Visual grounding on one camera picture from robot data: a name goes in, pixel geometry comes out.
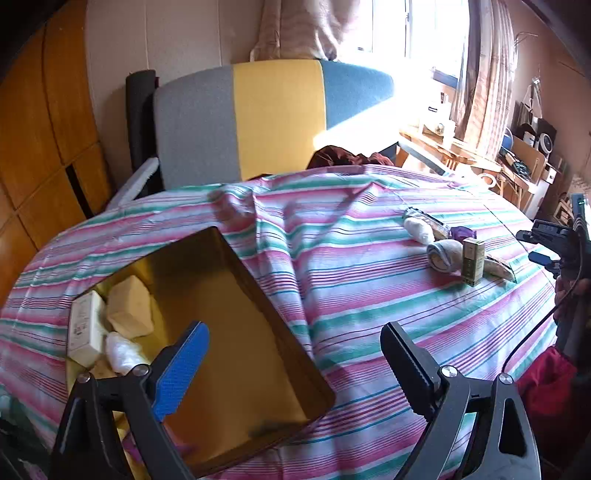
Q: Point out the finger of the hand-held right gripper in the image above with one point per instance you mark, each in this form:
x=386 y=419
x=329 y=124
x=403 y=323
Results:
x=547 y=265
x=549 y=234

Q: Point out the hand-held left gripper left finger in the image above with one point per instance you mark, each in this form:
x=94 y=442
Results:
x=180 y=369

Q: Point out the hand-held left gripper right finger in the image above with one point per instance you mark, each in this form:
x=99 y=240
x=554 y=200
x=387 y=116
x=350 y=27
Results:
x=408 y=364

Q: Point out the dark snack packet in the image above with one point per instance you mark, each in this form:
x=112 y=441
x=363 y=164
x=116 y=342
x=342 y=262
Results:
x=501 y=270

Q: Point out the white plastic-wrapped ball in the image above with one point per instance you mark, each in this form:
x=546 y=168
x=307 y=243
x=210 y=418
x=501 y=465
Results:
x=124 y=353
x=419 y=230

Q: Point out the gold tin box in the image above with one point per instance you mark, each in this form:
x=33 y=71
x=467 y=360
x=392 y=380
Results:
x=240 y=332

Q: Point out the small green box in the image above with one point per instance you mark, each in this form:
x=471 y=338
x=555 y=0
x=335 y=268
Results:
x=473 y=263

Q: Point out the purple snack packet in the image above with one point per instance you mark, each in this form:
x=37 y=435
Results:
x=461 y=233

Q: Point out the white cardboard box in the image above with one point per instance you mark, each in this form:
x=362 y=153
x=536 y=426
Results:
x=87 y=327

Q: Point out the white sock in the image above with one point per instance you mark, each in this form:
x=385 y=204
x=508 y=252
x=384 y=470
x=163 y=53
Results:
x=445 y=257

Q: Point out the clear cracker packet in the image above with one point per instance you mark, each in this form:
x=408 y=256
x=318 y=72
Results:
x=436 y=221

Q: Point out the person's right hand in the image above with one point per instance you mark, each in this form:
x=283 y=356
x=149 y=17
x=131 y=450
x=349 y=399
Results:
x=562 y=297

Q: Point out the small white fan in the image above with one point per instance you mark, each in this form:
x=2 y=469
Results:
x=547 y=143

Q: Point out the striped tablecloth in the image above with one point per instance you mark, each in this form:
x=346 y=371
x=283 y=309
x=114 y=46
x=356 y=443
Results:
x=346 y=286

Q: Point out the wooden side table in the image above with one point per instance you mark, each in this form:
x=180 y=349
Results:
x=461 y=150

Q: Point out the beige patterned curtain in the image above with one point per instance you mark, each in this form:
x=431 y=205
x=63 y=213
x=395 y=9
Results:
x=485 y=92
x=295 y=27

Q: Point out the white box with dark label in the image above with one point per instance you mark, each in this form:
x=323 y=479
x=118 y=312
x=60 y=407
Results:
x=438 y=113

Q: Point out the white foam strip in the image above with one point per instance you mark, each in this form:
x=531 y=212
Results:
x=138 y=177

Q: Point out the dark red cloth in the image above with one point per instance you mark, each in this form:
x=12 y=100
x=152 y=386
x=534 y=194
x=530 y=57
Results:
x=337 y=157

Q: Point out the window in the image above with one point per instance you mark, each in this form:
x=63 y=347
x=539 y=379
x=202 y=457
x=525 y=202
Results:
x=425 y=32

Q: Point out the black rolled mat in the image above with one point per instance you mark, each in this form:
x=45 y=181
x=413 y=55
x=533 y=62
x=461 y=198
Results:
x=138 y=120

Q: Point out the grey yellow blue armchair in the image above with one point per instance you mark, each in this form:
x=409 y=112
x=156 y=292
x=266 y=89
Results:
x=272 y=124

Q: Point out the wooden wardrobe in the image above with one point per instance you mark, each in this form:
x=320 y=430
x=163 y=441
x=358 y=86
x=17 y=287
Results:
x=37 y=138

